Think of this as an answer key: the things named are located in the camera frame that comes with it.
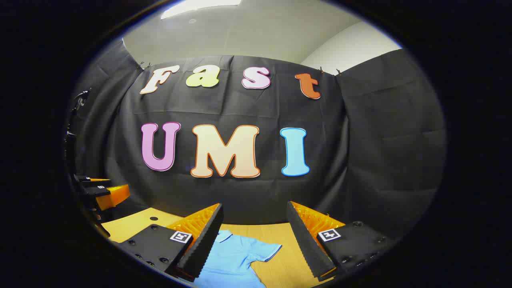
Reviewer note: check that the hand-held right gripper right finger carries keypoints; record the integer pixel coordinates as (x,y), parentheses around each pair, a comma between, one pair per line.
(308,248)

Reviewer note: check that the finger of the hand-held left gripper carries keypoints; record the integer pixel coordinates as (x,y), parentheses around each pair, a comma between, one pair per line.
(96,191)
(90,182)

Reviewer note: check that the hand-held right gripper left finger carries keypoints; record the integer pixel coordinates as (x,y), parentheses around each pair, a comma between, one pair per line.
(204,248)

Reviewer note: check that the light blue T-shirt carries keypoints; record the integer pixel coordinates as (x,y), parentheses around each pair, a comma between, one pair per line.
(236,260)

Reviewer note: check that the black backdrop cloth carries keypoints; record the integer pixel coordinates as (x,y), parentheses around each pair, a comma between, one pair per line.
(248,194)

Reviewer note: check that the ceiling light panel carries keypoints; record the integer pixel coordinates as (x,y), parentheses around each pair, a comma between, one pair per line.
(192,6)

